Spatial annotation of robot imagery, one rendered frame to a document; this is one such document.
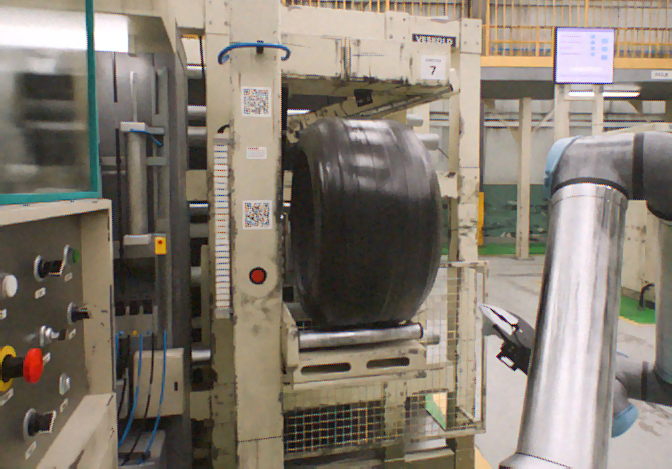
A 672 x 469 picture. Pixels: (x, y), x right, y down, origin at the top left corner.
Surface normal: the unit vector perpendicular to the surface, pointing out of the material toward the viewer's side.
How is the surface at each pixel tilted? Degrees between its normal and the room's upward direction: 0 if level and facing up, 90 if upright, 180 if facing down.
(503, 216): 90
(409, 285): 117
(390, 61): 90
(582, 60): 90
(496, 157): 90
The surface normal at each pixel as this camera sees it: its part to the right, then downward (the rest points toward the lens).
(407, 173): 0.21, -0.39
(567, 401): -0.37, -0.51
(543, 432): -0.70, -0.51
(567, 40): 0.05, 0.05
